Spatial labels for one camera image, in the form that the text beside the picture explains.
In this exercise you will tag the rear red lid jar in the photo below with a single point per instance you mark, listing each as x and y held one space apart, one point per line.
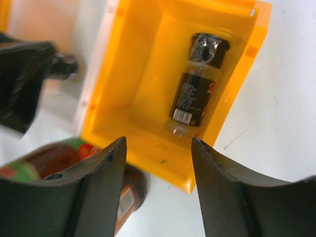
133 194

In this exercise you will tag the rear green label sauce bottle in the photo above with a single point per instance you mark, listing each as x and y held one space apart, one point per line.
49 159

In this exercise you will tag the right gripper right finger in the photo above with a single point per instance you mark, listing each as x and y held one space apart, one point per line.
236 201

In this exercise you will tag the yellow plastic bin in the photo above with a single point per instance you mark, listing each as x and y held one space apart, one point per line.
4 14
138 60

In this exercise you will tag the black lid spice jar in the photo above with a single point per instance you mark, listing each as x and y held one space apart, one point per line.
64 66
203 68

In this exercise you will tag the right yellow plastic bin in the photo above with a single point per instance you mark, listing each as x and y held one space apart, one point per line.
138 60

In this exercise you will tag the white plastic bin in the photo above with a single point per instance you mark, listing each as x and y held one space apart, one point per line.
80 30

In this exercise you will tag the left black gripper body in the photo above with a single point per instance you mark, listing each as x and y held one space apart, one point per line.
24 65

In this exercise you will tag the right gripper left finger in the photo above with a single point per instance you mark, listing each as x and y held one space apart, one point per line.
81 201

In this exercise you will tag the left yellow plastic bin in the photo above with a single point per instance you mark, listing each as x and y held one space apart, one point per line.
4 14

